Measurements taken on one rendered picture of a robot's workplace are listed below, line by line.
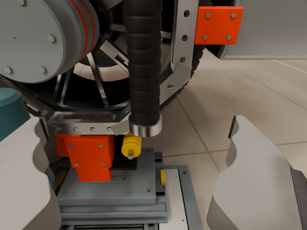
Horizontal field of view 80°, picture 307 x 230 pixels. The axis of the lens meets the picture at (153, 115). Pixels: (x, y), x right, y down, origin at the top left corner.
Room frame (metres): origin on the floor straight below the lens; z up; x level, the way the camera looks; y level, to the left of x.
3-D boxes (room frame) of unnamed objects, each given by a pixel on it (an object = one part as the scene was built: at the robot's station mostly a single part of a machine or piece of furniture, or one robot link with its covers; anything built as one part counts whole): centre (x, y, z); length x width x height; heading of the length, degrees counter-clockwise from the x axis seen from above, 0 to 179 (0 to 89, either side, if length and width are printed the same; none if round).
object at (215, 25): (0.45, -0.13, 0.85); 0.09 x 0.08 x 0.07; 91
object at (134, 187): (0.60, 0.19, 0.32); 0.40 x 0.30 x 0.28; 91
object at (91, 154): (0.47, 0.19, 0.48); 0.16 x 0.12 x 0.17; 1
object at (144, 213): (0.60, 0.19, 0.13); 0.50 x 0.36 x 0.10; 91
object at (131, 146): (0.54, 0.07, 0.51); 0.29 x 0.06 x 0.06; 1
